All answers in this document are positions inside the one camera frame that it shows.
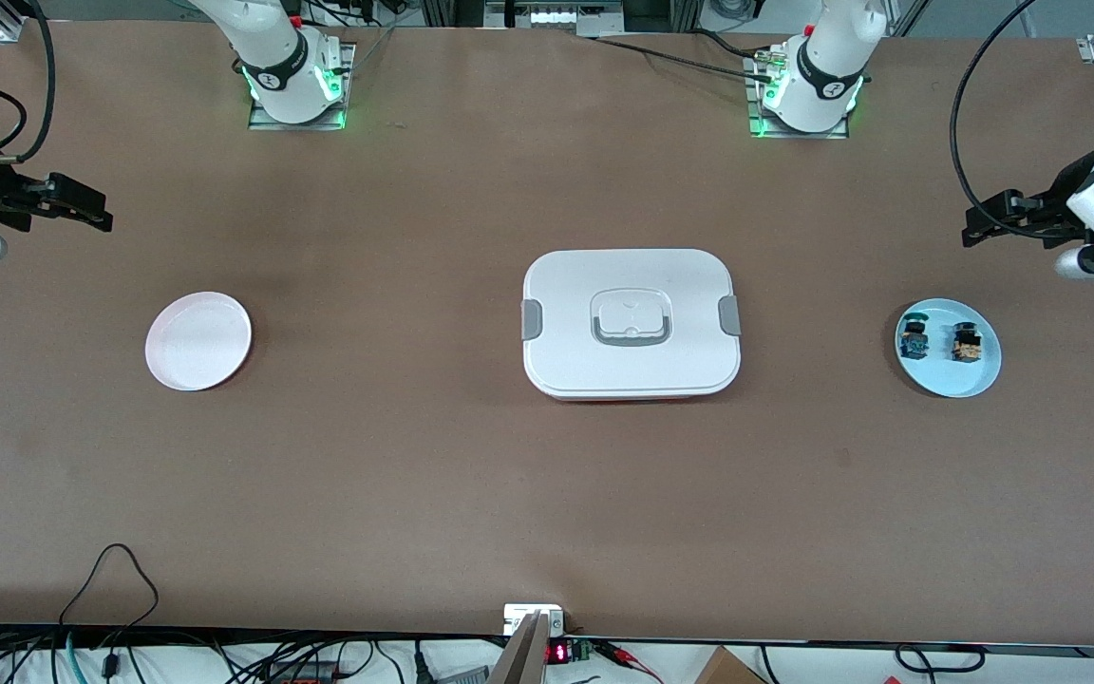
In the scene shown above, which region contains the light blue round plate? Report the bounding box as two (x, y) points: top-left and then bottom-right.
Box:
(895, 298), (1002, 398)

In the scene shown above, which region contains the white round plate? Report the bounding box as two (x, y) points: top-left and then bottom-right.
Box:
(145, 292), (253, 392)

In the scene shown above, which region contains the white lidded lunch box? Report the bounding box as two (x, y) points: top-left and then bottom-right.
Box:
(520, 249), (743, 402)

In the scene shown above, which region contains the aluminium rack with label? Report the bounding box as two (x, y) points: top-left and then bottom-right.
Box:
(483, 0), (626, 37)

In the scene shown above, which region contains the brown cardboard box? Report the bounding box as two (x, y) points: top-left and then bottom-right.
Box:
(694, 646), (768, 684)

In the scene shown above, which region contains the small white clamp block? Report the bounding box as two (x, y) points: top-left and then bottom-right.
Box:
(503, 604), (566, 636)

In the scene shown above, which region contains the grey slanted bar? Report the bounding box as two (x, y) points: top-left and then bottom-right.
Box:
(488, 613), (550, 684)

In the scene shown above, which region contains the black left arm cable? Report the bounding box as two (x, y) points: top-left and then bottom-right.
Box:
(950, 0), (1063, 240)

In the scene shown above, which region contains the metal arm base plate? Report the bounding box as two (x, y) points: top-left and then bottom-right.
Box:
(746, 52), (850, 141)
(248, 43), (356, 131)

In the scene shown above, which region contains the thin black looped cable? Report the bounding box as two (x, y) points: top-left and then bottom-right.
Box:
(58, 543), (160, 633)

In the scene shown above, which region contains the black cable across table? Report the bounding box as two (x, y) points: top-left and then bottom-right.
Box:
(593, 34), (768, 75)

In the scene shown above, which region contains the black flat loop cable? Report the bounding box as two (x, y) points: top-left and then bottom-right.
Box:
(894, 644), (987, 674)

